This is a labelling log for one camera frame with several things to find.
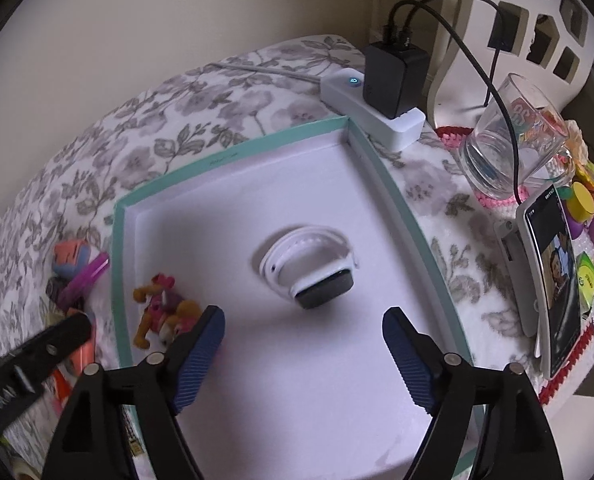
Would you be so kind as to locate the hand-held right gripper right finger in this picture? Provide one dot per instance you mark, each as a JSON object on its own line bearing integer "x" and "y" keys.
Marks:
{"x": 407, "y": 360}

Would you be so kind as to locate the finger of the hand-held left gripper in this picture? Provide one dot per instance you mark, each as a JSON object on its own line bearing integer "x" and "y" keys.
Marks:
{"x": 57, "y": 342}

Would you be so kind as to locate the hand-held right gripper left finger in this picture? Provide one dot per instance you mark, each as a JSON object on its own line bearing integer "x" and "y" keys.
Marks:
{"x": 202, "y": 355}

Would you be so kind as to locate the pink toy dog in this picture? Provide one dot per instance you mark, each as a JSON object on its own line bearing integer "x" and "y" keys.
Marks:
{"x": 159, "y": 310}

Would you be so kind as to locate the purple lighter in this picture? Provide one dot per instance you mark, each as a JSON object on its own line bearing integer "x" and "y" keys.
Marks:
{"x": 84, "y": 275}

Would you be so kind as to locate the white smartwatch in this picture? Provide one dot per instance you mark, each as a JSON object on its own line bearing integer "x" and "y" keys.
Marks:
{"x": 307, "y": 240}

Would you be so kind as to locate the teal cardboard box lid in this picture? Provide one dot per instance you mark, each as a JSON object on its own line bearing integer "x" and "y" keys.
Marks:
{"x": 277, "y": 185}

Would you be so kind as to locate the white phone stand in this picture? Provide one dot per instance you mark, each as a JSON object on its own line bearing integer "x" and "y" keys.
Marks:
{"x": 519, "y": 280}

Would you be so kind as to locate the smartphone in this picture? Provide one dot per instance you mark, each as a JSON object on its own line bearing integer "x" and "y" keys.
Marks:
{"x": 552, "y": 260}

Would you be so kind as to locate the pink crocheted coaster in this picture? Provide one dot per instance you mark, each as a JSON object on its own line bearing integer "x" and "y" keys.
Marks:
{"x": 497, "y": 197}

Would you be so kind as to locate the green yellow packet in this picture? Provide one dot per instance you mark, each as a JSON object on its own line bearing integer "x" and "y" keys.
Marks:
{"x": 588, "y": 272}

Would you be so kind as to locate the clear glass cup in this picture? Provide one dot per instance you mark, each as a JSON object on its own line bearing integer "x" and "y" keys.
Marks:
{"x": 492, "y": 160}

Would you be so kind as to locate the white power strip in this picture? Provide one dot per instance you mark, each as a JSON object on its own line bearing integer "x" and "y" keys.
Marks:
{"x": 402, "y": 130}

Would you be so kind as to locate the yellow round toy block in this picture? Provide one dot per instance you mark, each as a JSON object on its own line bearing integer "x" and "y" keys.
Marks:
{"x": 584, "y": 200}

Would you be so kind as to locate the black charger adapter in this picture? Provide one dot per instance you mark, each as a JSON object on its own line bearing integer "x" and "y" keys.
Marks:
{"x": 392, "y": 80}

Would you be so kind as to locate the cream fabric flower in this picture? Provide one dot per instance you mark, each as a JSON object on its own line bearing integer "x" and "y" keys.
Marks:
{"x": 576, "y": 135}

